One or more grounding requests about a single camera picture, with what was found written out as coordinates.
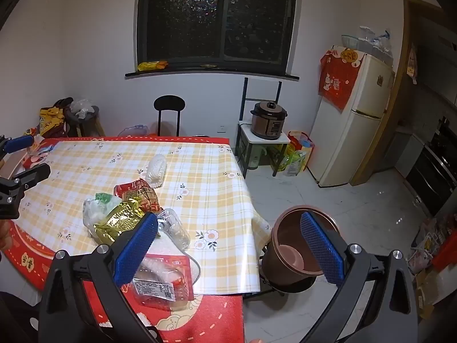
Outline white crumpled plastic bag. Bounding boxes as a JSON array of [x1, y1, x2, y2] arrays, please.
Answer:
[[145, 154, 168, 189]]

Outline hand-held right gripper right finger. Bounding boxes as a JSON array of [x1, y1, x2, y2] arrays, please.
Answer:
[[296, 212, 420, 343]]

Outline black built-in oven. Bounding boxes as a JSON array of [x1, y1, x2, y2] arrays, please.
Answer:
[[405, 118, 457, 217]]

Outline white printed receipt card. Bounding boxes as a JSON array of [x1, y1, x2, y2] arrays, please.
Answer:
[[131, 254, 195, 311]]

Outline colourful woven bag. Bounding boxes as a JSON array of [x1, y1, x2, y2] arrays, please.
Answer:
[[284, 130, 315, 177]]

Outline red fabric item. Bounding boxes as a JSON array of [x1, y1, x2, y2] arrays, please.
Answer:
[[430, 236, 457, 276]]

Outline hanging wall calendar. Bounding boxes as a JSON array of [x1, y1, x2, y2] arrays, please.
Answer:
[[407, 45, 419, 84]]

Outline cream fridge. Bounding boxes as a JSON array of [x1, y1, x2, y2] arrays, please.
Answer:
[[309, 46, 395, 187]]

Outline small white side table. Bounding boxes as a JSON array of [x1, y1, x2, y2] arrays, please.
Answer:
[[237, 121, 291, 177]]

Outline yellow printed bag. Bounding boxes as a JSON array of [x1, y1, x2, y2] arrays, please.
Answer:
[[39, 106, 67, 137]]

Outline wooden door frame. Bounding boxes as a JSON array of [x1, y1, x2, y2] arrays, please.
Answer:
[[352, 0, 443, 186]]

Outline wooden stool with bags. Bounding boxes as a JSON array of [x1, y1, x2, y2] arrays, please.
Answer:
[[64, 98, 105, 137]]

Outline white and green plastic bag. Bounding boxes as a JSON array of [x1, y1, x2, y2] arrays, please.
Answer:
[[83, 193, 124, 238]]

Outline red and brown paper bag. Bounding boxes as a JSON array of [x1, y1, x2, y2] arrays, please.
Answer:
[[113, 179, 161, 215]]

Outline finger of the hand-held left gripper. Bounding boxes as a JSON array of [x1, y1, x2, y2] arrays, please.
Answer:
[[0, 134, 35, 162], [0, 163, 51, 194]]

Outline yellow checked tablecloth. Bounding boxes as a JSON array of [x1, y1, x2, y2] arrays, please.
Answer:
[[8, 139, 272, 295]]

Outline red printed cloth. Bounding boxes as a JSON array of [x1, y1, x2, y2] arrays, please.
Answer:
[[319, 48, 366, 111]]

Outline gold foil bag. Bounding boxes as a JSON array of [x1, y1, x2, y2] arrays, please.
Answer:
[[93, 200, 148, 245]]

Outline black stool under bin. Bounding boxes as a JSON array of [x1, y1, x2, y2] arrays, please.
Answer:
[[244, 246, 316, 302]]

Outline black window sill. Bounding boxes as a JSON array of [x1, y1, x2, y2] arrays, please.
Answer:
[[125, 66, 300, 81]]

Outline yellow snack packet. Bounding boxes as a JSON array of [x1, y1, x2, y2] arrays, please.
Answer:
[[137, 61, 168, 72]]

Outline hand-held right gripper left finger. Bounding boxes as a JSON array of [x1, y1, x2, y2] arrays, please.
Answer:
[[37, 212, 161, 343]]

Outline brown plastic bin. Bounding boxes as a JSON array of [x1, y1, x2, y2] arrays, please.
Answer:
[[261, 205, 340, 286]]

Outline dark window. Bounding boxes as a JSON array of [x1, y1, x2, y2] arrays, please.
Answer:
[[137, 0, 298, 75]]

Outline clear plastic bottle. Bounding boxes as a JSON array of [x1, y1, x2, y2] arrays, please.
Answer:
[[156, 208, 191, 249]]

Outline brown pressure cooker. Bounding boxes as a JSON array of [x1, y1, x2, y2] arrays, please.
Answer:
[[250, 101, 288, 140]]

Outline black metal shelf frame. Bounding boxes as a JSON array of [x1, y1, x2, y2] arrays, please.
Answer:
[[236, 77, 291, 177]]

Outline clear plastic bags on fridge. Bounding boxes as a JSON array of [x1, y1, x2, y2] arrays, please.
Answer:
[[341, 26, 393, 65]]

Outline clear plastic lid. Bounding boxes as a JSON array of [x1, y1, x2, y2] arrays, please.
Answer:
[[118, 125, 149, 137]]

